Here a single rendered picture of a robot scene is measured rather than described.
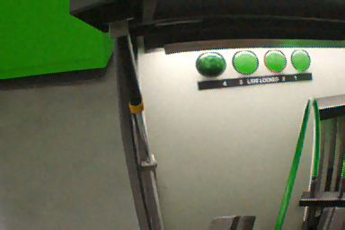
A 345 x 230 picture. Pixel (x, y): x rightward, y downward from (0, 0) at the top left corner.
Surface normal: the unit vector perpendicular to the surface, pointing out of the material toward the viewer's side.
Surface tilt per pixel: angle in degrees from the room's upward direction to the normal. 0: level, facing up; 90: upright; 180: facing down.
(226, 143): 90
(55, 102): 0
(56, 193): 0
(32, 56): 90
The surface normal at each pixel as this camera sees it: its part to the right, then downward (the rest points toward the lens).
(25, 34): -0.15, 0.56
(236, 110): 0.09, 0.54
